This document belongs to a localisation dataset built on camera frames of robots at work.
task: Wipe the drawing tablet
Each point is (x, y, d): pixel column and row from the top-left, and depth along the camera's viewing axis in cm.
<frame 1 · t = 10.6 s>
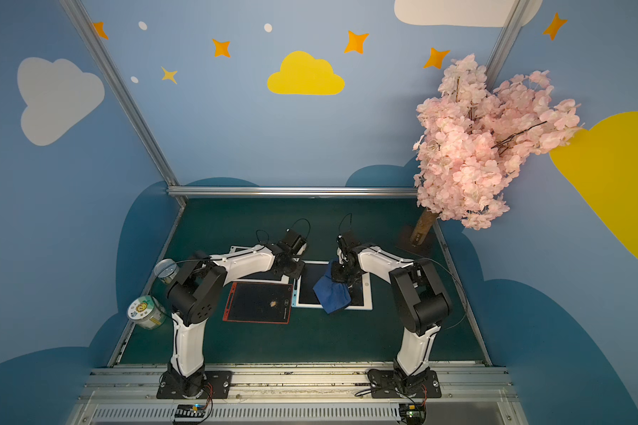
left hand: (297, 266, 98), fingers closed
right hand: (339, 275, 96), fingers closed
white blue drawing tablet: (304, 295, 93), on the table
blue wiping cloth: (333, 296, 90), point 4 cm above the table
silver tin can: (167, 270, 95), point 5 cm above the table

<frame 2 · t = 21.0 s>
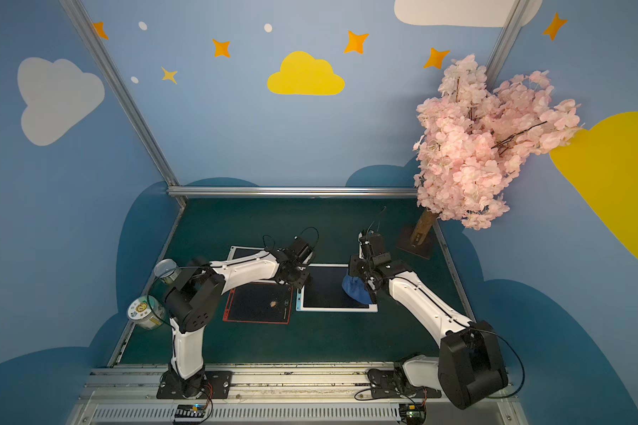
left hand: (300, 274, 95), fingers open
right hand: (357, 259, 88), fingers closed
blue wiping cloth: (354, 288, 86), point 10 cm above the table
the other named things where they were.

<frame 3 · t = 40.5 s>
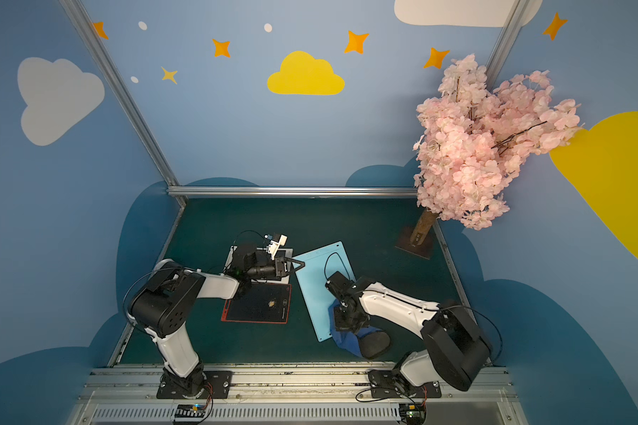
left hand: (305, 262, 86), fingers closed
right hand: (343, 324, 84), fingers closed
white blue drawing tablet: (320, 266, 89), point 11 cm above the table
blue wiping cloth: (346, 339, 80), point 5 cm above the table
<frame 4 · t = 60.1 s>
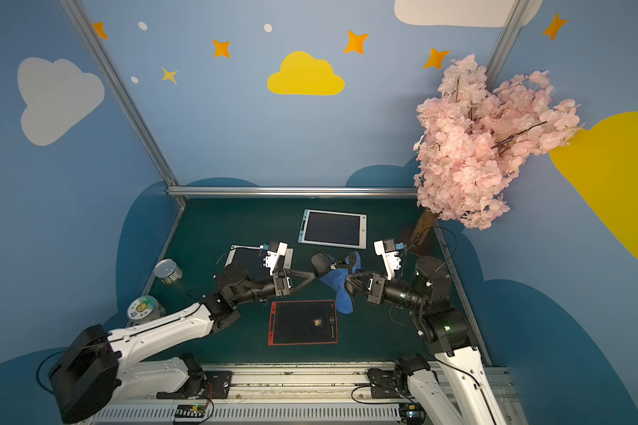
left hand: (312, 276, 66), fingers open
right hand: (351, 275, 63), fingers closed
white blue drawing tablet: (334, 228, 114), on the table
blue wiping cloth: (337, 280, 63), point 33 cm above the table
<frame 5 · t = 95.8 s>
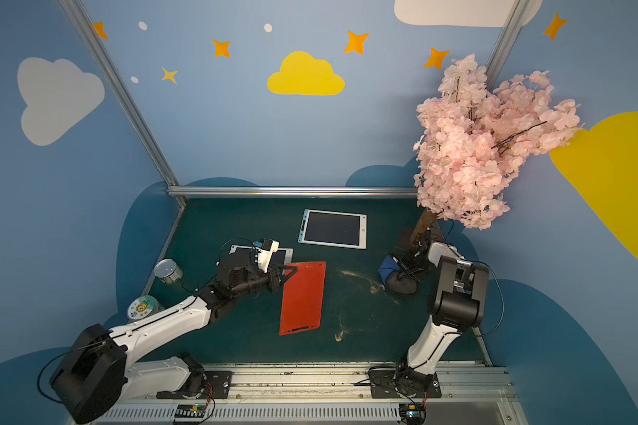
left hand: (296, 265, 78), fingers closed
right hand: (402, 266, 98), fingers closed
blue wiping cloth: (392, 274, 95), point 5 cm above the table
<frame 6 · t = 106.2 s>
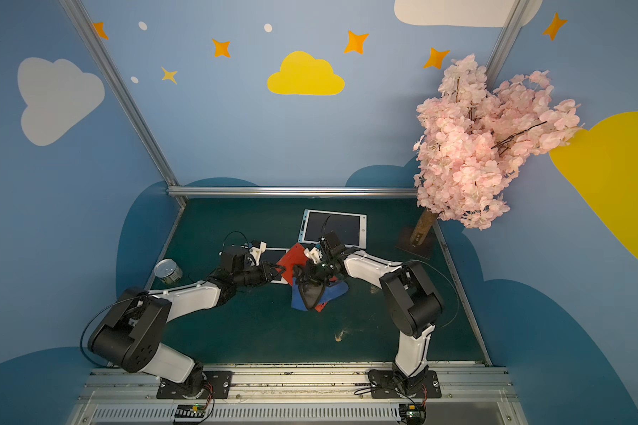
left hand: (286, 266, 88), fingers closed
right hand: (299, 280, 88), fingers closed
blue wiping cloth: (330, 292, 92), point 3 cm above the table
